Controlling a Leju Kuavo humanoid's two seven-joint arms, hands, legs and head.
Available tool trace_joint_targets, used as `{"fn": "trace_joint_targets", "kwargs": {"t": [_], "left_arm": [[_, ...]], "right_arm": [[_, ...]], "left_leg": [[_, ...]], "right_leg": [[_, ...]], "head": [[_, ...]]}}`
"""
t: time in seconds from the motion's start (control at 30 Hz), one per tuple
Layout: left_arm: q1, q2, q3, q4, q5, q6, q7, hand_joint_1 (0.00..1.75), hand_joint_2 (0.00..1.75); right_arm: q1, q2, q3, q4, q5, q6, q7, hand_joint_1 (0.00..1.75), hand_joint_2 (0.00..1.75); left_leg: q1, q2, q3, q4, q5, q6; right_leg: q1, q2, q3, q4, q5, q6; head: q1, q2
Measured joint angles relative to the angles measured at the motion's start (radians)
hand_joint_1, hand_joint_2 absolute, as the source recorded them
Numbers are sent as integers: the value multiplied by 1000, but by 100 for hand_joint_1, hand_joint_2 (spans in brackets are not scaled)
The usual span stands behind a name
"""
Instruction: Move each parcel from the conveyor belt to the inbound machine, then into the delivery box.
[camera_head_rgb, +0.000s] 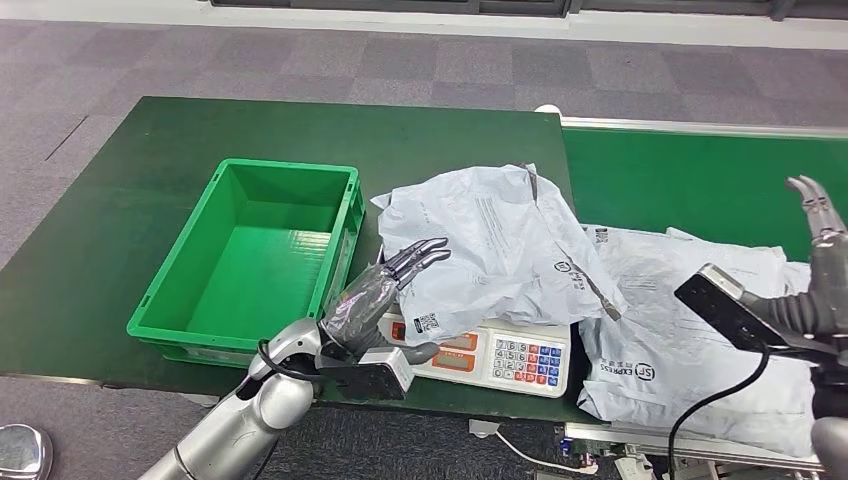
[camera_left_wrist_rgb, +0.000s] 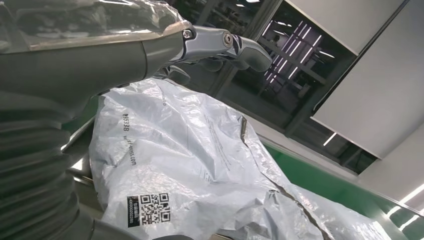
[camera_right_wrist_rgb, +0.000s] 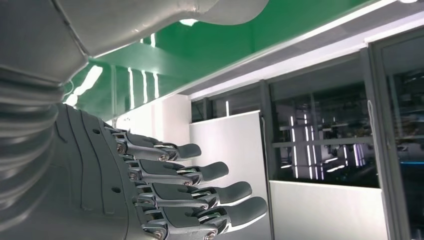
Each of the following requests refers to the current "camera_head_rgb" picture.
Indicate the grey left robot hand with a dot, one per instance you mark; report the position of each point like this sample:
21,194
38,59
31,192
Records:
361,305

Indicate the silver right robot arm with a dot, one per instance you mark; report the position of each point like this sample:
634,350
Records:
795,314

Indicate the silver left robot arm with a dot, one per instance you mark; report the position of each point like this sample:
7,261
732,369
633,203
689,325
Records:
258,411

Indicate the white conveyor roller cap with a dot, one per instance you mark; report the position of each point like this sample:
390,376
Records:
546,110

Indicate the grey SF Express parcel bag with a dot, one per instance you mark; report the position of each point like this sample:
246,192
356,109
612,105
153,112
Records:
662,331

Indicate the green conveyor belt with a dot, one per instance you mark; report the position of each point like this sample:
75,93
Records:
682,185

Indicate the plain grey parcel bag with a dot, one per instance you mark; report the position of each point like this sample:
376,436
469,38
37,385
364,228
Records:
798,278

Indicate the green plastic crate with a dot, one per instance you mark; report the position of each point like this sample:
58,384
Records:
258,265

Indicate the white electronic weighing scale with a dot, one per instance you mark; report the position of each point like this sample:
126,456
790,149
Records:
517,361

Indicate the white plug adapter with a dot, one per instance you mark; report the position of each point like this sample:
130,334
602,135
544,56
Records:
482,428

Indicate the dark green table mat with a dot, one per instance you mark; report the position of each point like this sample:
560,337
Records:
132,199

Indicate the shiny chrome round object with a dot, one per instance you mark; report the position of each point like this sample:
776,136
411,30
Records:
23,454

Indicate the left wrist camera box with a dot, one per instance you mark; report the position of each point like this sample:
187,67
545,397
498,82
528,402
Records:
371,381

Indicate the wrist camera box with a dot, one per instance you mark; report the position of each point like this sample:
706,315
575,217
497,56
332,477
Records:
371,381
725,305

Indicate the dark window frame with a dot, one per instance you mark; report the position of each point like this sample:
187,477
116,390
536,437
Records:
397,6

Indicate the aluminium conveyor side rail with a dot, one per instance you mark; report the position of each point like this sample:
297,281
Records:
696,128
662,445

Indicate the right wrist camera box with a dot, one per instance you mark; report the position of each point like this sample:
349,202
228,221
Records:
725,305

